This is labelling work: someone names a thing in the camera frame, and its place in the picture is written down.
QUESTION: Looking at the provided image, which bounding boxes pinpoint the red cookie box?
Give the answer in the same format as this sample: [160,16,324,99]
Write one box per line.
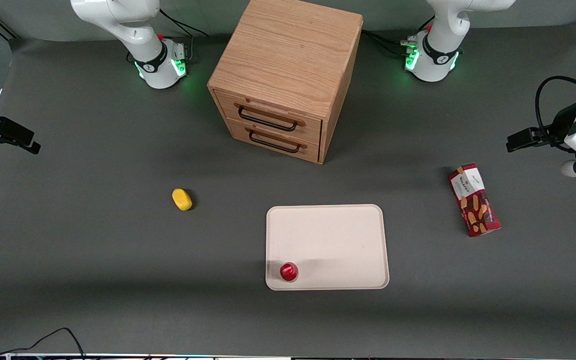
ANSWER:
[448,162,502,238]

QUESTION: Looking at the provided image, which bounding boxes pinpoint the beige plastic tray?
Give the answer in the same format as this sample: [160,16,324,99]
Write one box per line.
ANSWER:
[265,203,390,291]

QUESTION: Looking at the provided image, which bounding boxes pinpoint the yellow sponge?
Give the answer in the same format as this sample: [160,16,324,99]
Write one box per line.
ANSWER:
[171,188,194,212]

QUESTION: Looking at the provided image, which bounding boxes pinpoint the wooden drawer cabinet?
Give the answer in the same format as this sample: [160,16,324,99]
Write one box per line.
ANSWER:
[206,0,364,165]

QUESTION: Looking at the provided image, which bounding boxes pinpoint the wooden drawer front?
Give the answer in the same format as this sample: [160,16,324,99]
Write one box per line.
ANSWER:
[225,118,321,164]
[214,90,323,146]

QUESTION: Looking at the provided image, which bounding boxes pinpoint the small red cup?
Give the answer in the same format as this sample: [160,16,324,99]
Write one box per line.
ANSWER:
[279,262,299,283]

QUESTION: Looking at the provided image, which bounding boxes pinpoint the black left arm base cables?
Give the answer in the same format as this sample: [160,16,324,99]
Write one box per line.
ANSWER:
[362,15,437,59]

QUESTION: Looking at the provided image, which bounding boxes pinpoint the black right arm base cable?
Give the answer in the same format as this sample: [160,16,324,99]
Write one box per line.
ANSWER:
[159,7,210,62]

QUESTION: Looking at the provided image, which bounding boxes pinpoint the black cable at table edge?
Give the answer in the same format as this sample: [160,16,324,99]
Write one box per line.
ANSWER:
[0,327,87,359]

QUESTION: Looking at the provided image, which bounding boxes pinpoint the black drawer handle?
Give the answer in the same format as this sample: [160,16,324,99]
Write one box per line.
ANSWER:
[237,105,299,133]
[248,128,302,154]

